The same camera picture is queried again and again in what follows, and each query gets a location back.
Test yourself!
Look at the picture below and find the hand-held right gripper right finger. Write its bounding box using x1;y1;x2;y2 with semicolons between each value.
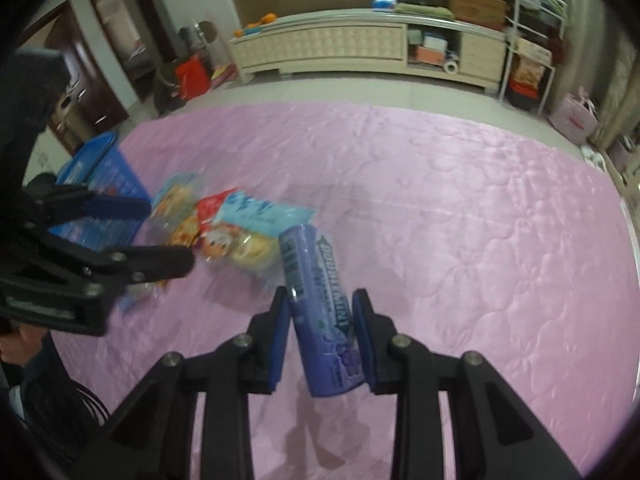
350;287;583;480

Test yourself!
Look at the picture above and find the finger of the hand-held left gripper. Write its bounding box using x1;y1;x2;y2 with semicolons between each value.
30;232;196;302
25;185;152;229

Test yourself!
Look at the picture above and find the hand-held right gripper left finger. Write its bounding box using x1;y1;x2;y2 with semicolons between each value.
70;285;293;480

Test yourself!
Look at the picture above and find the blue plastic basket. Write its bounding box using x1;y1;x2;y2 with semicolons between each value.
47;131;151;251

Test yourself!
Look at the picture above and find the orange yellow snack packet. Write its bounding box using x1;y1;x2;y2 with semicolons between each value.
165;215;211;251

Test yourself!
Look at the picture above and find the blue cartoon snack packet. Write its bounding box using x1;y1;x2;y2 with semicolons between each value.
149;172;201;221

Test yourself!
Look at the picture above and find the purple gum tube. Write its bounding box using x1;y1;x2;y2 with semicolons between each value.
278;224;364;398

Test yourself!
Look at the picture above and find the small red snack packet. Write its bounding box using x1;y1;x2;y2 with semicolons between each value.
194;187;238;226

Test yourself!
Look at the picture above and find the light blue bread packet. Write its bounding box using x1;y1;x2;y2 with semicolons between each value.
200;192;317;273

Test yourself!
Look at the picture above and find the person's left hand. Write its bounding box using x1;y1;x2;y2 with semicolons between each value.
0;327;38;366

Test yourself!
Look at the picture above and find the dark wooden door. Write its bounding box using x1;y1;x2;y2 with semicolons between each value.
15;2;131;156

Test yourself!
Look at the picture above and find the black bag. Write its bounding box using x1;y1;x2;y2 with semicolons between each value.
152;67;188;116

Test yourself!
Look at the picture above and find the red paper bag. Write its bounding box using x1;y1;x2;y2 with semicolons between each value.
174;55;211;101

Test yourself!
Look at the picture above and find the cream TV cabinet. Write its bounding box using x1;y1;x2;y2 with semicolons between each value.
229;8;511;93

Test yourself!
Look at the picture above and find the pink gift bag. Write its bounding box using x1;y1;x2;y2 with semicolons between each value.
547;87;601;146

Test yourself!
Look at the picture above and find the white metal rack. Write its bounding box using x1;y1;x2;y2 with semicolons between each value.
497;0;568;113

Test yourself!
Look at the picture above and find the orange printed bag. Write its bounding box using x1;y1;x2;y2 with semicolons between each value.
515;55;546;93

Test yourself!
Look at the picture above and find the green folded cloth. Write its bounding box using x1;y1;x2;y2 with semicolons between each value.
395;2;451;18

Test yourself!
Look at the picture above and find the brown cardboard box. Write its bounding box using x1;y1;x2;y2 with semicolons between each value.
446;0;508;31

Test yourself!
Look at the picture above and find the beige patterned curtain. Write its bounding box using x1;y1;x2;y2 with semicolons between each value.
595;35;640;146

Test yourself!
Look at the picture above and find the silver tower air conditioner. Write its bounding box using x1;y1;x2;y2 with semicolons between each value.
560;0;621;66

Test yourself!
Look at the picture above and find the dark wooden doorway frame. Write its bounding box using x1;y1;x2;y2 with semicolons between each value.
87;0;176;106

